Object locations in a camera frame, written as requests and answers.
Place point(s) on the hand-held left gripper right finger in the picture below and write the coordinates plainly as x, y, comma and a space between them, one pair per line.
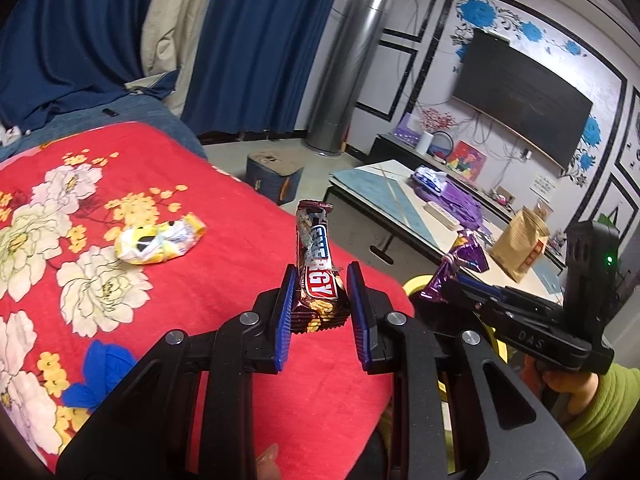
357, 320

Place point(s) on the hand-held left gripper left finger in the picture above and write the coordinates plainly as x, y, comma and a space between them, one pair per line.
282, 325

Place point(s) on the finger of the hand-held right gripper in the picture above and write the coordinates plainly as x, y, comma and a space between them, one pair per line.
470, 300
482, 282

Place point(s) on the purple foil wrapper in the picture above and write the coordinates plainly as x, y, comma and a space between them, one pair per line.
467, 255

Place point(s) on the yellow round bin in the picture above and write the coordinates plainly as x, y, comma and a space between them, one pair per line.
415, 284

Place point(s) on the brown candy bar wrapper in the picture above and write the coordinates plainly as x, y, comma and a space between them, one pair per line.
312, 260

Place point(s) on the person's right forearm green sleeve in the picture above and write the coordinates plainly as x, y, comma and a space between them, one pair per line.
610, 410

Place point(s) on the person's right hand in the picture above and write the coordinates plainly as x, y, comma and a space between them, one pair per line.
575, 390

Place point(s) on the person's left hand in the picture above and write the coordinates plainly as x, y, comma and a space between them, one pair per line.
267, 462

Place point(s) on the brown paper bag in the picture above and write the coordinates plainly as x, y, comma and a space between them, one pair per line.
517, 245

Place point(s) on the purple plastic bag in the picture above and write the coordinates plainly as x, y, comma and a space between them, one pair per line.
462, 205

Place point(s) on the beige power strip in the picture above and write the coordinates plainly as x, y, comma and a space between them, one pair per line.
440, 214

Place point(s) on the red floral blanket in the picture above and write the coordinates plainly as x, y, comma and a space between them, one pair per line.
200, 260

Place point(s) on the blue white tissue pack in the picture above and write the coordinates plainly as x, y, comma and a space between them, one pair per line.
427, 178

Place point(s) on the colourful picture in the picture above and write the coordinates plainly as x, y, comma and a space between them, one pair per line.
467, 160

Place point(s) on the coffee table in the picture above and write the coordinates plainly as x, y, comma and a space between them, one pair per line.
370, 185

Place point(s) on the round ornament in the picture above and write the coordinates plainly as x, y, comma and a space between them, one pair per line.
442, 144

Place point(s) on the blue cardboard box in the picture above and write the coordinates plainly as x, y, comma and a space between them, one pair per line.
272, 177

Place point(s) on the yellow white wrapper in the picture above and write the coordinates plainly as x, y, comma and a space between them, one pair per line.
160, 240

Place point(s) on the white cylinder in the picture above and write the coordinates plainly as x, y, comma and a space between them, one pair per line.
425, 141

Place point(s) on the red blossom decoration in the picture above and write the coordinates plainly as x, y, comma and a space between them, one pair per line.
435, 119

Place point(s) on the purple box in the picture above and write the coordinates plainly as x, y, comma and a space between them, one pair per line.
405, 129

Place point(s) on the silver cylindrical air conditioner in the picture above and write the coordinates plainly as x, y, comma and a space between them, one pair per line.
350, 70

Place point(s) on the blue sofa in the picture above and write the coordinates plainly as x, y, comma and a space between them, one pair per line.
135, 110

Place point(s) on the small black object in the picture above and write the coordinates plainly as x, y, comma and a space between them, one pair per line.
110, 111

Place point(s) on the blue curtain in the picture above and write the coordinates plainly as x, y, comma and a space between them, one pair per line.
75, 25
260, 45

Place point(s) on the beige curtain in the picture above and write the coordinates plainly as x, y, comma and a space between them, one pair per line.
175, 20

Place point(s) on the white wall note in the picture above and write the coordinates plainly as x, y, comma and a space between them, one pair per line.
544, 185

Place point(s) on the black wall television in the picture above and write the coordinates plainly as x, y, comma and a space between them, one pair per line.
520, 95

